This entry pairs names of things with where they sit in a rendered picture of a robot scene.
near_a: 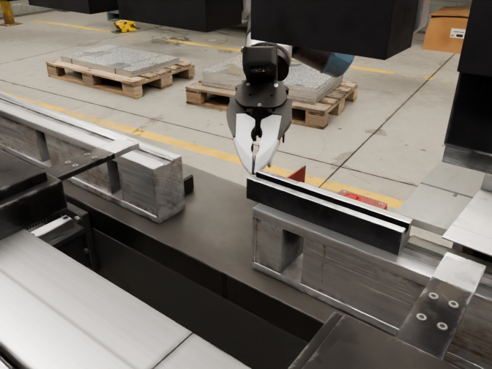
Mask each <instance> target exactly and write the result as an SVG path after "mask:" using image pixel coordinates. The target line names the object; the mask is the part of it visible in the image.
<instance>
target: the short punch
mask: <svg viewBox="0 0 492 369"><path fill-rule="evenodd" d="M444 145H445V148H444V154H443V158H442V162H443V163H449V164H452V165H456V166H460V167H463V168H468V169H472V170H475V171H479V172H483V173H486V174H491V175H492V77H488V76H484V75H475V74H470V73H464V72H459V76H458V82H457V86H456V89H455V95H454V99H453V102H452V108H451V112H450V118H449V121H448V125H447V131H446V135H445V139H444Z"/></svg>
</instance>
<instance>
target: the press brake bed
mask: <svg viewBox="0 0 492 369"><path fill-rule="evenodd" d="M92 234H93V238H94V246H95V250H96V254H97V260H98V265H99V270H98V271H96V272H95V273H97V274H98V275H100V276H101V277H103V278H105V279H106V280H108V281H110V282H111V283H113V284H114V285H116V286H118V287H120V288H121V289H123V290H124V291H126V292H127V293H129V294H131V295H133V296H134V297H136V298H137V299H139V300H141V301H142V302H144V303H146V304H147V305H149V306H150V307H152V308H154V309H155V310H157V311H159V312H160V313H162V314H163V315H165V316H167V317H169V318H170V319H172V320H173V321H175V322H176V323H178V324H180V325H182V326H183V327H185V328H186V329H188V330H190V331H191V332H193V333H195V334H196V335H197V336H199V337H201V338H203V339H204V340H206V341H207V342H209V343H211V344H212V345H214V346H216V347H218V348H219V349H220V350H222V351H224V352H225V353H227V354H229V355H230V356H232V357H233V358H235V359H237V360H239V361H240V362H242V363H243V364H245V365H246V366H248V367H250V368H252V369H288V368H289V367H290V366H291V364H292V363H293V362H294V360H295V359H296V358H297V357H298V356H299V354H300V353H301V352H302V351H303V349H304V348H305V347H306V345H307V344H308V343H307V342H306V341H304V340H302V339H300V338H298V337H297V336H295V335H292V334H291V333H289V332H287V331H285V330H284V329H281V328H279V327H277V326H276V325H274V324H272V323H270V322H268V321H266V320H265V319H263V318H261V317H259V316H257V315H256V314H254V313H251V312H250V311H248V310H245V309H244V308H243V307H240V306H238V305H236V304H235V303H233V302H231V301H229V300H227V299H225V298H224V297H222V296H220V295H218V294H216V293H215V292H213V291H210V290H209V289H207V288H204V287H203V286H201V285H199V284H197V283H195V282H194V281H192V280H190V279H188V278H186V277H184V276H183V275H181V274H179V273H177V272H175V271H173V270H172V269H169V268H168V267H166V266H163V265H162V264H160V263H158V262H156V261H154V260H153V259H151V258H149V257H147V256H145V255H143V254H142V253H139V252H138V251H136V250H134V249H132V248H131V247H128V246H126V245H124V244H122V243H121V242H119V241H117V240H115V239H113V238H112V237H110V236H108V235H106V234H104V233H102V232H101V231H98V230H97V229H95V228H92Z"/></svg>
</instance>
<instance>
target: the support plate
mask: <svg viewBox="0 0 492 369"><path fill-rule="evenodd" d="M484 175H485V173H483V172H479V171H475V170H472V169H468V168H463V167H460V166H456V165H452V164H449V163H443V162H442V159H441V160H440V162H439V163H438V164H437V165H436V166H435V168H434V169H433V170H432V171H431V172H430V173H429V174H428V175H427V176H426V177H425V179H424V180H423V181H422V182H423V183H426V184H429V185H433V186H437V187H441V188H444V189H447V190H451V191H454V192H457V193H462V194H464V195H469V196H472V197H474V196H475V195H476V194H477V192H478V191H479V190H480V188H481V185H482V181H483V177H484ZM453 195H454V193H451V192H448V191H446V190H441V189H438V188H435V187H431V186H427V185H425V184H420V185H419V186H418V187H417V188H416V189H415V190H414V192H413V193H412V194H411V195H410V196H409V197H408V198H407V199H406V200H405V201H404V203H403V204H402V205H401V206H400V207H399V209H398V210H397V211H396V212H395V214H398V215H403V216H405V217H409V218H411V219H413V220H412V224H411V225H412V226H415V227H418V228H421V229H423V230H426V231H429V232H432V233H435V234H438V235H441V236H443V235H444V234H445V233H446V231H447V230H448V229H449V227H450V226H451V225H452V224H453V223H454V222H455V220H456V219H457V218H458V216H459V215H460V214H461V212H462V211H463V210H464V209H465V208H466V206H467V205H468V204H469V202H470V201H471V200H472V198H469V197H466V196H463V195H457V197H454V196H453Z"/></svg>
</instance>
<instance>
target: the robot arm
mask: <svg viewBox="0 0 492 369"><path fill-rule="evenodd" d="M248 18H249V21H248V26H247V35H246V41H245V46H242V47H241V52H242V66H243V71H244V74H245V77H246V80H242V82H241V83H240V84H239V85H237V86H235V89H236V93H235V97H229V100H230V102H229V104H228V107H227V111H226V118H227V123H228V127H229V130H230V131H231V134H232V136H233V139H234V145H235V147H236V151H237V154H238V156H239V159H240V161H241V163H242V165H243V167H244V168H245V170H246V171H247V172H248V173H249V174H250V175H256V171H257V170H260V169H262V170H263V169H264V168H265V167H266V166H267V165H268V168H270V167H271V166H272V158H273V156H274V154H275V152H276V151H277V149H278V147H279V145H280V139H281V138H282V137H283V143H284V140H285V132H286V131H287V130H288V129H289V127H290V126H291V121H292V108H291V106H292V99H289V98H287V95H288V87H287V86H285V85H283V81H284V80H285V79H286V77H287V75H288V71H289V67H290V65H291V58H293V59H296V60H297V61H299V62H302V63H303V64H306V65H307V66H309V67H312V68H313V69H315V70H318V71H319V72H320V73H321V74H322V73H323V74H326V75H328V76H331V77H333V78H336V77H339V76H341V75H342V74H344V73H345V72H346V71H347V69H348V68H349V67H350V66H351V63H352V62H353V60H354V57H355V56H352V55H348V54H342V53H333V52H329V51H320V50H315V49H309V48H301V47H296V46H290V45H282V44H277V43H272V42H263V41H258V40H252V39H251V38H250V13H249V15H248ZM257 136H258V138H261V139H260V140H259V142H258V151H257V153H256V155H255V159H254V158H253V142H254V141H256V140H257Z"/></svg>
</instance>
